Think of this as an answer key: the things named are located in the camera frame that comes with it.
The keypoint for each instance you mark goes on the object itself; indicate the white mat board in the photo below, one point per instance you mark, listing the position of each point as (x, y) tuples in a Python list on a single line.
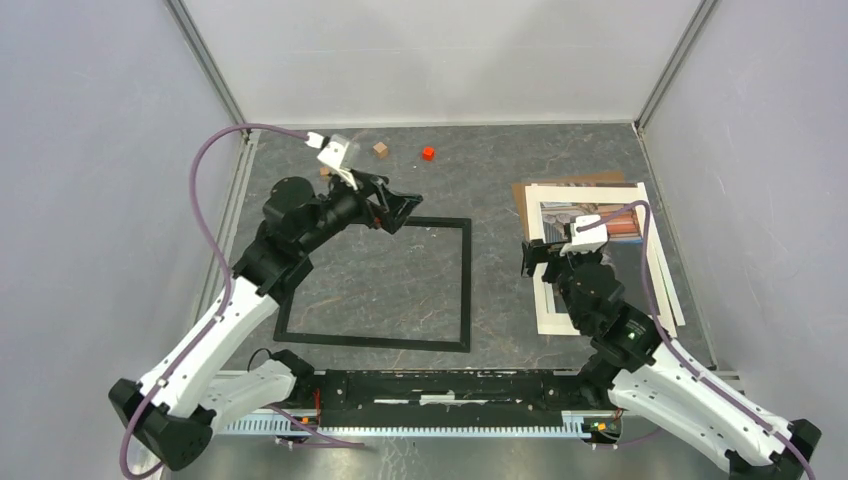
[(551, 315)]

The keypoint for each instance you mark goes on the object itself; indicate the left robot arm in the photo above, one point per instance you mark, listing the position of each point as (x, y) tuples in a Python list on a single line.
[(173, 410)]

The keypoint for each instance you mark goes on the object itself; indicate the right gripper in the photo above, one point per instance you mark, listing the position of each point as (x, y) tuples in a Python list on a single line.
[(536, 251)]

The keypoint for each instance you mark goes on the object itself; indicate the book photo print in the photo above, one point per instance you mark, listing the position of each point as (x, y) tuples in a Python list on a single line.
[(556, 215)]

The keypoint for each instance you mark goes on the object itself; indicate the black picture frame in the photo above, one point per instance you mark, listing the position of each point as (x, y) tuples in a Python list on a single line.
[(462, 345)]

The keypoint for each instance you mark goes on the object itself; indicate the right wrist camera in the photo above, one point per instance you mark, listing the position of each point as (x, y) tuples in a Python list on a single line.
[(585, 234)]

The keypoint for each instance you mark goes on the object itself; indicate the brown backing board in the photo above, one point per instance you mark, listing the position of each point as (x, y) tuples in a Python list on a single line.
[(518, 190)]

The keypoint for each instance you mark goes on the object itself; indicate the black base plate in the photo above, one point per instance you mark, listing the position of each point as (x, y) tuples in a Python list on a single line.
[(446, 398)]

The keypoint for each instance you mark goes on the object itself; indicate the aluminium rail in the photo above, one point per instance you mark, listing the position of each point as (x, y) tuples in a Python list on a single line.
[(277, 420)]

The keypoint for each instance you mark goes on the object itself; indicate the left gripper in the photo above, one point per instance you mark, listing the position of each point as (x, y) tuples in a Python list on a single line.
[(394, 207)]

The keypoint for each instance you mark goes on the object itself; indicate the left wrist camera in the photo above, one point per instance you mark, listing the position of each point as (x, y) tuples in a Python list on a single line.
[(336, 153)]

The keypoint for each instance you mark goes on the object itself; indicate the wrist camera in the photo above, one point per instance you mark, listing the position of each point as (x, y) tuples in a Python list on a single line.
[(336, 153), (585, 234)]

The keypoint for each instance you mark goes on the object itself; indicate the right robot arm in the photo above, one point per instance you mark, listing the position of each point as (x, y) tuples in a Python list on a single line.
[(639, 372)]

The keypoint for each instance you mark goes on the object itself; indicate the light wooden cube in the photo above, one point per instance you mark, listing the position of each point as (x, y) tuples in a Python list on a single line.
[(380, 150)]

